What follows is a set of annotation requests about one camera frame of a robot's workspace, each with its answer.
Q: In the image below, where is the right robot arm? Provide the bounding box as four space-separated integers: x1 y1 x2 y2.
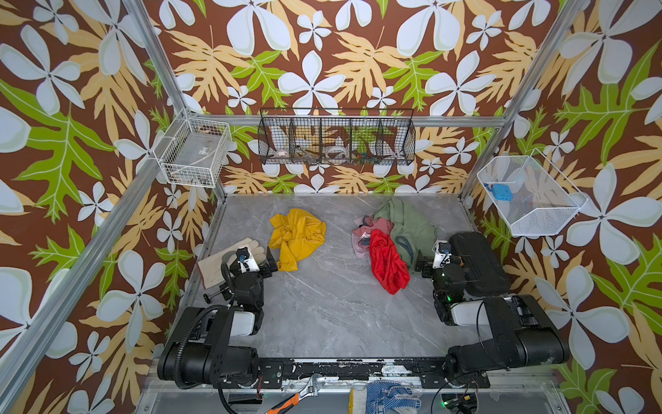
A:
415 253 570 386

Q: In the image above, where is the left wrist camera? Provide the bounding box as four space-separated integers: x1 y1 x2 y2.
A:
236 246 260 274

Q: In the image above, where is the red cloth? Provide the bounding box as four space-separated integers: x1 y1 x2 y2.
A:
369 229 410 295

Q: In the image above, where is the white wire basket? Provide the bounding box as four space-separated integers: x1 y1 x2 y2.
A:
478 149 588 237
153 110 233 188

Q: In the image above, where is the aluminium frame post left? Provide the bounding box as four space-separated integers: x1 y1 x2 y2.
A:
123 1 227 203

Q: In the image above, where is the white wire basket left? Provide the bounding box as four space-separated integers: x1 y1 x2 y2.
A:
153 110 233 188

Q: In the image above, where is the pink cloth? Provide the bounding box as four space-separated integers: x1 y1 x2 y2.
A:
351 215 394 259

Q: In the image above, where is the olive green cloth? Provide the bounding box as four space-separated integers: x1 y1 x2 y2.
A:
372 198 437 270

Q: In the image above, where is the blue object in basket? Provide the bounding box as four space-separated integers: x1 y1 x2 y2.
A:
490 184 514 202

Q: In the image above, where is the orange handled adjustable wrench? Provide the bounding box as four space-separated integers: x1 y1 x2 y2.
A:
267 374 324 414

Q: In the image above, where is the cream leather work glove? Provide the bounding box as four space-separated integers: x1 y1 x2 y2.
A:
197 238 267 290

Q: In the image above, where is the white wire basket right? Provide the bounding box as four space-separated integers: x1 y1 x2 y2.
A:
478 149 588 237

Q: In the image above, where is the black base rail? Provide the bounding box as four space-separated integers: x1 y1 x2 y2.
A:
216 355 491 390

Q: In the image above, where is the aluminium frame post right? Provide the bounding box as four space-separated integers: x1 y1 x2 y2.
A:
460 0 584 202

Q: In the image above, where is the blue dotted work glove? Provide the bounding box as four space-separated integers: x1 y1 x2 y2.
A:
365 381 422 414

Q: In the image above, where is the yellow cloth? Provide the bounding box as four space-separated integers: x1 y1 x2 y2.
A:
268 209 327 272

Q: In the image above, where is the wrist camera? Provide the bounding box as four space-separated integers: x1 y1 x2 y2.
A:
236 246 260 274
432 240 452 269

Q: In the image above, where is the aluminium frame post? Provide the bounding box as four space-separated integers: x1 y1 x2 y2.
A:
123 1 227 203
460 0 584 202

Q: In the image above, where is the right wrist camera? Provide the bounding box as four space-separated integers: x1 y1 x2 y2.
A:
432 240 452 269

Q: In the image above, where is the black wire basket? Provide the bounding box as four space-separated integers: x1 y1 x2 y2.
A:
257 107 417 166

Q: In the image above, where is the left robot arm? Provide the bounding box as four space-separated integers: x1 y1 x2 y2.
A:
157 246 279 389

